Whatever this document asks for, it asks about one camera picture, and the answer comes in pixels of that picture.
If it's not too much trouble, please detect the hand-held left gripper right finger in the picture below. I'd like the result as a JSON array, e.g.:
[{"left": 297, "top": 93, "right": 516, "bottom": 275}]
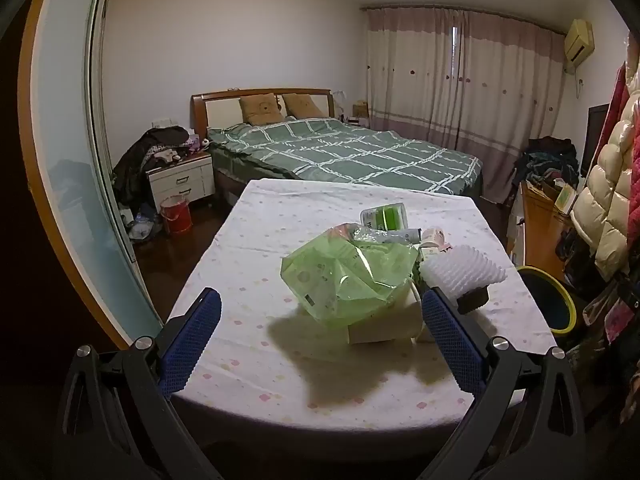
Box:
[{"left": 421, "top": 287, "right": 588, "bottom": 480}]

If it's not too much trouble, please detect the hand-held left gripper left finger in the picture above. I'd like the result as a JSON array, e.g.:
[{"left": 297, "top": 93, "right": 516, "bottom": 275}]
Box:
[{"left": 50, "top": 287, "right": 223, "bottom": 480}]

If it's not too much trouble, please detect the small black box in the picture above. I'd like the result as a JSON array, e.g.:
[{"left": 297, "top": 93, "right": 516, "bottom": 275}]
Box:
[{"left": 452, "top": 285, "right": 488, "bottom": 313}]

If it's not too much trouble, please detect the black bin with yellow rim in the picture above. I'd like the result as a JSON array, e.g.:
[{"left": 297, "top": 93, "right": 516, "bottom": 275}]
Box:
[{"left": 515, "top": 265, "right": 578, "bottom": 336}]

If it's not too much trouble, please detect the pink white carton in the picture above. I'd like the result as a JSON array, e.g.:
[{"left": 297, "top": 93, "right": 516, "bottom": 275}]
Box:
[{"left": 419, "top": 227, "right": 453, "bottom": 261}]

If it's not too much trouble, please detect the grey plastic packet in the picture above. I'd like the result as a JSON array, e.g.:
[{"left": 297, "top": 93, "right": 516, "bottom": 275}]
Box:
[{"left": 352, "top": 226, "right": 421, "bottom": 245}]

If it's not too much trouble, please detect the green plastic bag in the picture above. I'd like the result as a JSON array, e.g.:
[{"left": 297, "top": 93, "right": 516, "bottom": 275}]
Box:
[{"left": 280, "top": 223, "right": 420, "bottom": 322}]

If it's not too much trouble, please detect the green white wipes packet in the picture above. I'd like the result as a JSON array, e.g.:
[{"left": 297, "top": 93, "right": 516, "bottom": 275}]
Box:
[{"left": 360, "top": 202, "right": 408, "bottom": 233}]

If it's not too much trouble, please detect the pile of plastic bags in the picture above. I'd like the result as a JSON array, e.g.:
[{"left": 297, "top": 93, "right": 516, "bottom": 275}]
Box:
[{"left": 120, "top": 205, "right": 163, "bottom": 243}]

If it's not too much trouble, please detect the red bucket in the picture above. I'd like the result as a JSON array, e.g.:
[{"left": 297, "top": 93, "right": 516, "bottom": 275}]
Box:
[{"left": 160, "top": 195, "right": 193, "bottom": 236}]

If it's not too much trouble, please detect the white dotted tablecloth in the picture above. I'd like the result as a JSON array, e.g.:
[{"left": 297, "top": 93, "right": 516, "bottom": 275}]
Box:
[{"left": 167, "top": 178, "right": 558, "bottom": 433}]

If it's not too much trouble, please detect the wooden cabinet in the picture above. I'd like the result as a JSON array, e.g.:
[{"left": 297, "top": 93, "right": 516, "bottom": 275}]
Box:
[{"left": 507, "top": 180, "right": 576, "bottom": 271}]

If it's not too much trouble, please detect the white nightstand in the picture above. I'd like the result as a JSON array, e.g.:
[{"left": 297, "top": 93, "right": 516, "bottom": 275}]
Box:
[{"left": 146, "top": 152, "right": 216, "bottom": 213}]

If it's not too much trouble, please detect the pink floral garment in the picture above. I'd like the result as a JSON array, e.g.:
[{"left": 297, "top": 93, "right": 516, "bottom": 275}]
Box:
[{"left": 602, "top": 280, "right": 640, "bottom": 346}]

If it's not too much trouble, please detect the green white paper box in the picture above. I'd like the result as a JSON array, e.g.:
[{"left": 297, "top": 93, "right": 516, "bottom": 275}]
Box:
[{"left": 555, "top": 182, "right": 578, "bottom": 216}]

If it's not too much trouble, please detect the mixed clothes pile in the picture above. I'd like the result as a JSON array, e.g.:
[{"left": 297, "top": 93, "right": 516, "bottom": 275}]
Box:
[{"left": 512, "top": 136, "right": 578, "bottom": 196}]

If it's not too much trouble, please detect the dark clothes pile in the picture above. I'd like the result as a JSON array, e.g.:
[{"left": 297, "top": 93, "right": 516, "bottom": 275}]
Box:
[{"left": 112, "top": 126, "right": 211, "bottom": 211}]

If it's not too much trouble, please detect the green plaid duvet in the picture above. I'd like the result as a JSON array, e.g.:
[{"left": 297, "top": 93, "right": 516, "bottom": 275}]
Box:
[{"left": 207, "top": 117, "right": 485, "bottom": 196}]

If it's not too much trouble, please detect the cream puffer jacket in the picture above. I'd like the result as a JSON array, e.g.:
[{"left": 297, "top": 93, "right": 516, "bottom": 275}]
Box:
[{"left": 570, "top": 95, "right": 640, "bottom": 281}]

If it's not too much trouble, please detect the glass sliding wardrobe door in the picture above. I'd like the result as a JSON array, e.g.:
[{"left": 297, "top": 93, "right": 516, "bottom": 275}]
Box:
[{"left": 20, "top": 0, "right": 171, "bottom": 351}]

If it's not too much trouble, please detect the wooden bed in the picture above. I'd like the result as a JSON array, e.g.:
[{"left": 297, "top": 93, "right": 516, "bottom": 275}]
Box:
[{"left": 190, "top": 88, "right": 485, "bottom": 206}]

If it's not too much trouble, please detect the brown pillow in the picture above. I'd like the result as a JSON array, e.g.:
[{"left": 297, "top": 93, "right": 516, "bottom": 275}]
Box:
[
  {"left": 281, "top": 92, "right": 323, "bottom": 118},
  {"left": 238, "top": 92, "right": 283, "bottom": 126}
]

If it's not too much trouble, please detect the black television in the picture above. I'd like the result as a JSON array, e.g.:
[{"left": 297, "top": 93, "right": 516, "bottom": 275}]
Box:
[{"left": 580, "top": 103, "right": 611, "bottom": 177}]

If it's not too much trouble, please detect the pink white curtain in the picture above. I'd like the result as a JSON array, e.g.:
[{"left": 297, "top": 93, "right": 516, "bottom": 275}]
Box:
[{"left": 362, "top": 6, "right": 568, "bottom": 176}]

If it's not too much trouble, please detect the cream air conditioner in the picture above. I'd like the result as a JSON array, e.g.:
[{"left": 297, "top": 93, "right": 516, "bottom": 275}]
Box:
[{"left": 564, "top": 19, "right": 596, "bottom": 73}]

